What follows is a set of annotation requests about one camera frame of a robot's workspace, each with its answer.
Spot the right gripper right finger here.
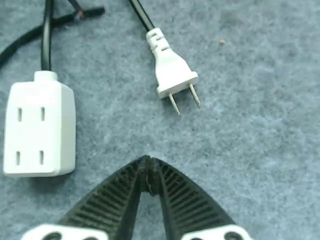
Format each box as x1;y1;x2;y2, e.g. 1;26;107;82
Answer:
149;156;253;240

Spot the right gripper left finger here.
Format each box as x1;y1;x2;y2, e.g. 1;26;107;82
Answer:
20;154;151;240

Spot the white outlet socket block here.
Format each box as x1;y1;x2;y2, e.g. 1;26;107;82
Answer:
2;70;77;178

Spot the white two-prong plug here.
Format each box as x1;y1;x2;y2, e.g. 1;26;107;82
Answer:
145;28;202;116

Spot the black outlet block cord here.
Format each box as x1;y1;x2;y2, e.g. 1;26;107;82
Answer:
41;0;55;73

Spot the black cable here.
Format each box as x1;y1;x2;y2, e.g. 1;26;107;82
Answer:
0;6;106;66

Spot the black plug cord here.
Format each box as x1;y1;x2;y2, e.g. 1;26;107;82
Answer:
128;0;156;33

